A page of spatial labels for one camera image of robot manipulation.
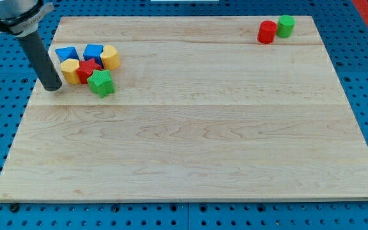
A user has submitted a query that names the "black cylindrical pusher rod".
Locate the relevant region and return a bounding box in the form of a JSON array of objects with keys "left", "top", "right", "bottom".
[{"left": 17, "top": 31, "right": 62, "bottom": 91}]

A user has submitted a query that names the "blue cube block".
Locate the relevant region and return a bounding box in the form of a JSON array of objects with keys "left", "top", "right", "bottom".
[{"left": 83, "top": 44, "right": 104, "bottom": 68}]

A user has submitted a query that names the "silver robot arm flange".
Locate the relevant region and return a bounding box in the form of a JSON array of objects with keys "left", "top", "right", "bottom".
[{"left": 0, "top": 0, "right": 54, "bottom": 37}]

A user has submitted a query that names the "blue triangle block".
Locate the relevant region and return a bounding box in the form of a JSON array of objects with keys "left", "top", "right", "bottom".
[{"left": 55, "top": 47, "right": 79, "bottom": 63}]

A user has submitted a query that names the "red cylinder block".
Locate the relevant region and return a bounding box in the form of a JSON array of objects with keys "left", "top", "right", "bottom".
[{"left": 257, "top": 20, "right": 277, "bottom": 44}]

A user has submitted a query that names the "yellow hexagon block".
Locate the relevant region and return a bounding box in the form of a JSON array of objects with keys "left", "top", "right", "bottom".
[{"left": 60, "top": 58, "right": 81, "bottom": 84}]

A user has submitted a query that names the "green star block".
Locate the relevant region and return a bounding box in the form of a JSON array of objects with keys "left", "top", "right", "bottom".
[{"left": 87, "top": 70, "right": 115, "bottom": 98}]

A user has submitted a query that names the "wooden board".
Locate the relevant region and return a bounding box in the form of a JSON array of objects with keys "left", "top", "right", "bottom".
[{"left": 0, "top": 16, "right": 368, "bottom": 203}]

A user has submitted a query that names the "red star block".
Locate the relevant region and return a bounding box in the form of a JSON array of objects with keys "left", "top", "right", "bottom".
[{"left": 76, "top": 58, "right": 102, "bottom": 84}]

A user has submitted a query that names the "yellow heart block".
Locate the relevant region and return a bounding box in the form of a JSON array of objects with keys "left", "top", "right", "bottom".
[{"left": 100, "top": 45, "right": 121, "bottom": 70}]

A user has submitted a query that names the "green cylinder block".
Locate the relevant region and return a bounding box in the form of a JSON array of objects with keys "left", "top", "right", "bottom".
[{"left": 276, "top": 15, "right": 296, "bottom": 38}]

